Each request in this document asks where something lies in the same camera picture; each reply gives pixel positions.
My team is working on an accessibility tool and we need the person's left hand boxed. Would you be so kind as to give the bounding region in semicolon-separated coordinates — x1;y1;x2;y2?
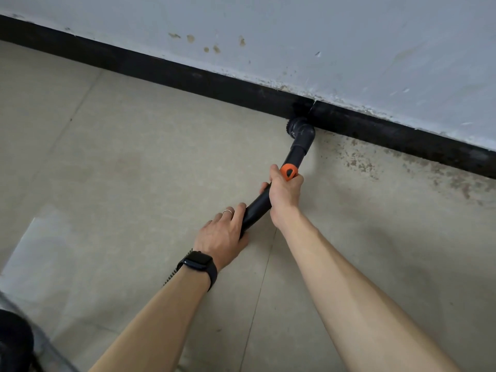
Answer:
192;202;251;273

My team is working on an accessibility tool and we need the person's right hand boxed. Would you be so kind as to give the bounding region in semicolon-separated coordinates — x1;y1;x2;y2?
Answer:
259;164;305;230

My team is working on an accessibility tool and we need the black vacuum hose with nozzle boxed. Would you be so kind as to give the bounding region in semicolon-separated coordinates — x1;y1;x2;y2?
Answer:
0;116;316;372

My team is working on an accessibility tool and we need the grey cable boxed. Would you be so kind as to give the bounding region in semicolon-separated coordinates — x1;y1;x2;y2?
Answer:
0;290;79;372

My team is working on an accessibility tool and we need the person's right forearm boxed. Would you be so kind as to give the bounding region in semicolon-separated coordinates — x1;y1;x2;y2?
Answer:
277;209;462;372

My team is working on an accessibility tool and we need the person's left forearm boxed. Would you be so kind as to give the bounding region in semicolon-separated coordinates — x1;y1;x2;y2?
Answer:
89;267;213;372

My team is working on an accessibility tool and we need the black smartwatch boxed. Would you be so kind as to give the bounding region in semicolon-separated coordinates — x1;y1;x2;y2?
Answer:
176;250;219;293

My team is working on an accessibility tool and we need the black baseboard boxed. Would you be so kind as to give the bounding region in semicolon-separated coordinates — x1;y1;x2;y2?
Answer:
0;14;496;179

